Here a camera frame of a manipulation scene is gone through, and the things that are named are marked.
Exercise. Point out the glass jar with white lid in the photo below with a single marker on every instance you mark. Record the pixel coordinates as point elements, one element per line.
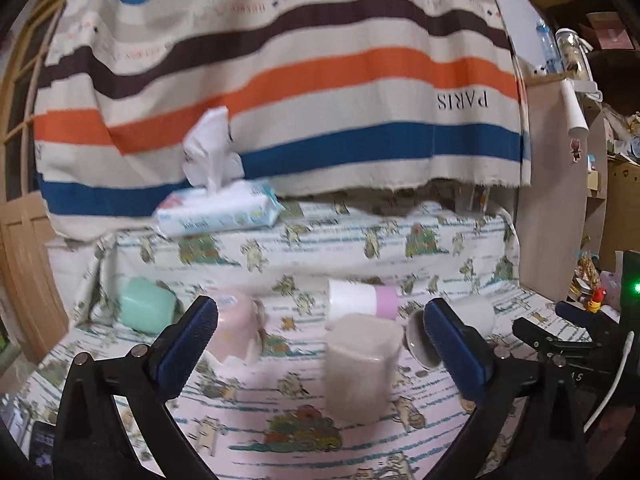
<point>572,57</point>

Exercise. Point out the mint green cup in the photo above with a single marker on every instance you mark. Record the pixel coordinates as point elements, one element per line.
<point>145,305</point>

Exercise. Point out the black phone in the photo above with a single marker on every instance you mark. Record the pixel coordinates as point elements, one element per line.
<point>42,442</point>

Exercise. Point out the cartoon printed bed sheet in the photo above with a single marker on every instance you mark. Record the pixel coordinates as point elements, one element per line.
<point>300,400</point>

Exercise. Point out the wet wipes pack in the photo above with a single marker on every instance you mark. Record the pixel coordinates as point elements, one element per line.
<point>220,212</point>

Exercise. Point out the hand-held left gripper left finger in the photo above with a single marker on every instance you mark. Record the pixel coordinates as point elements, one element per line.
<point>187,347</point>

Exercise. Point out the wooden cabinet side panel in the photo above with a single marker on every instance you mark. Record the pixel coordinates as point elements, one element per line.
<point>550,185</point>

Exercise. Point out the white paper roll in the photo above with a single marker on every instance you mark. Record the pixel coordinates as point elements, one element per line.
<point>574,110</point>

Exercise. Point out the wooden shelf unit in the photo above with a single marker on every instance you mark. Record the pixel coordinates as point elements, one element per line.
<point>622,185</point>

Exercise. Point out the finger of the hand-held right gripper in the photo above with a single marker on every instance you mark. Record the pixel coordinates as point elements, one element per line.
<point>580,314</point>
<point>532,332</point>

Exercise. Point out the beige cup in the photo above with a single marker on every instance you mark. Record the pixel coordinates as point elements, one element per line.
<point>360,380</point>

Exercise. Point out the small red toy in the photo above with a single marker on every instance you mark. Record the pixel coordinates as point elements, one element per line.
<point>597,301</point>

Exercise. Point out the wooden door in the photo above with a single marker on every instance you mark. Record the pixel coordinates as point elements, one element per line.
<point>25,260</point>

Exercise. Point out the grey cup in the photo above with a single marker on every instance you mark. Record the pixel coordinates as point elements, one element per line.
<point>477,312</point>

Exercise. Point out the white and pink cup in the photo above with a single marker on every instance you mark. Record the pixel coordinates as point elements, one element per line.
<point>350,297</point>

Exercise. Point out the small cartoon sticker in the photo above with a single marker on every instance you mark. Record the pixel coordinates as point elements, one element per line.
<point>575,150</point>

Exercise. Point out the clear plastic water bottle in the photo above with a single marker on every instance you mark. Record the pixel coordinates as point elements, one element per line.
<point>547,47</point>

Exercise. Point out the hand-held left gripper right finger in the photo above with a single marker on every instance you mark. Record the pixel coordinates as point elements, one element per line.
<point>460,355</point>

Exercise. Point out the striped blanket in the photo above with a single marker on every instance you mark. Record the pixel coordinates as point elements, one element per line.
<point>300,75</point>

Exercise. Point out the pink box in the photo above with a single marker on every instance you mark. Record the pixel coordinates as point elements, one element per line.
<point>612,35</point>

